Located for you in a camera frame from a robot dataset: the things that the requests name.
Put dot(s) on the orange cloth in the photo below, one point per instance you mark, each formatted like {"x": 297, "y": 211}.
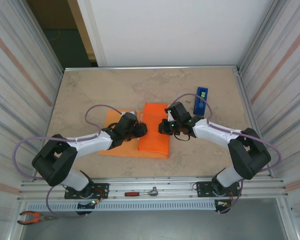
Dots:
{"x": 153, "y": 140}

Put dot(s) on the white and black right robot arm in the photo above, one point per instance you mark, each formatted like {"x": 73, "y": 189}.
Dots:
{"x": 215, "y": 136}

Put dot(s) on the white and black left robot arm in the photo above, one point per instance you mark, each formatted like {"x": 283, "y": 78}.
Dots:
{"x": 90, "y": 145}

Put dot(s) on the blue tape dispenser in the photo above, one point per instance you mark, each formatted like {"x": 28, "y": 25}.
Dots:
{"x": 199, "y": 106}

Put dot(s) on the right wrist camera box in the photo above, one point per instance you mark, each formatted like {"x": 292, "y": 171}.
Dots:
{"x": 170, "y": 115}

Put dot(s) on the thin aluminium frame rail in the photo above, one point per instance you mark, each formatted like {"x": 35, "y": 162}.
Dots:
{"x": 152, "y": 68}

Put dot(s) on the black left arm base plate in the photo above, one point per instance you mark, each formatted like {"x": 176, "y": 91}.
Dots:
{"x": 102, "y": 190}

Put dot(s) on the wide aluminium frame rail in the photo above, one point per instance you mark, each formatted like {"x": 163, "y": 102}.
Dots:
{"x": 177, "y": 186}

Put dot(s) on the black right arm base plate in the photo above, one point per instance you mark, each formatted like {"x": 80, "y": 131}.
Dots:
{"x": 202, "y": 190}

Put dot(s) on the white door frame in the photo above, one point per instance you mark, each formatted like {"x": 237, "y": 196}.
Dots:
{"x": 90, "y": 32}

